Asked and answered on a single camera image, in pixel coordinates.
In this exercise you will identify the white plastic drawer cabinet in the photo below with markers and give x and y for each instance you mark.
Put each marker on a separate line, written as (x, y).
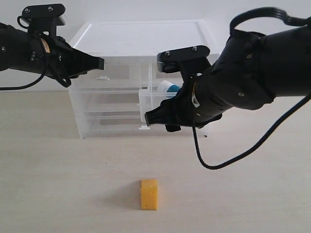
(135, 42)

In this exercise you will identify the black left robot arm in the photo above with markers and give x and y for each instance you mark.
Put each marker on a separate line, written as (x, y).
(13, 49)

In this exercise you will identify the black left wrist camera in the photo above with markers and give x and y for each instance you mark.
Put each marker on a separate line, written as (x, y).
(42, 18)

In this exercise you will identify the translucent bottom wide drawer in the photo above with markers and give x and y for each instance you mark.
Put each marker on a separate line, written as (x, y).
(99, 124)

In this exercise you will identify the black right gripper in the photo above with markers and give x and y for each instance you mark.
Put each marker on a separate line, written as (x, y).
(167, 114)

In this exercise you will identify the translucent wide drawer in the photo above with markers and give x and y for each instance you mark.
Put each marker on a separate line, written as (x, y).
(127, 101)
(99, 124)

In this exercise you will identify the translucent middle wide drawer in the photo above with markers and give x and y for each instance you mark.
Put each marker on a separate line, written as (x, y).
(127, 101)

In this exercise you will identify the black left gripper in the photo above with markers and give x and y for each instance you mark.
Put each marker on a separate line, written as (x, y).
(56, 59)

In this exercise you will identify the yellow cheese block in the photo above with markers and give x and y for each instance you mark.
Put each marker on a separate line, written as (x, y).
(149, 194)

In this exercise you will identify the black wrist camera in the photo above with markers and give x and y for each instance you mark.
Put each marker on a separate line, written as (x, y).
(187, 61)
(42, 18)

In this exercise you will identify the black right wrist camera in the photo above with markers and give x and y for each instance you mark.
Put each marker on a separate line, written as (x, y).
(187, 61)

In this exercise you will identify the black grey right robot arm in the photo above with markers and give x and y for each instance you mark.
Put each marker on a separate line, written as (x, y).
(252, 70)

